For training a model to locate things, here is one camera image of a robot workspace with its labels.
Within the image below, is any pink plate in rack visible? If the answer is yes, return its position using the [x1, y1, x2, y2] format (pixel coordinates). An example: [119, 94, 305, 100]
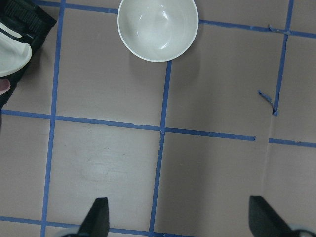
[0, 79, 11, 95]

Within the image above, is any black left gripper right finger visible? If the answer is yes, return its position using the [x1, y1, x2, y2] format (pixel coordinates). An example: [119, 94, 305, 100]
[248, 196, 297, 237]

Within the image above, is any white ceramic bowl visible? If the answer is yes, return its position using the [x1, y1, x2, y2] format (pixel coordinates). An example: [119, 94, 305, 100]
[117, 0, 199, 62]

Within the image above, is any white plate in rack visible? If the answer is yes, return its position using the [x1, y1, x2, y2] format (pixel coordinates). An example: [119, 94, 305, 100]
[0, 23, 33, 77]

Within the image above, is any black dish rack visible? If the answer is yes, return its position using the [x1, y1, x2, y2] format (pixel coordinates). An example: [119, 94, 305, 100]
[0, 0, 56, 107]

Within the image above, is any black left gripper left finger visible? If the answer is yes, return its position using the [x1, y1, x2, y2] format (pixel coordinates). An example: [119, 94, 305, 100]
[77, 197, 109, 237]

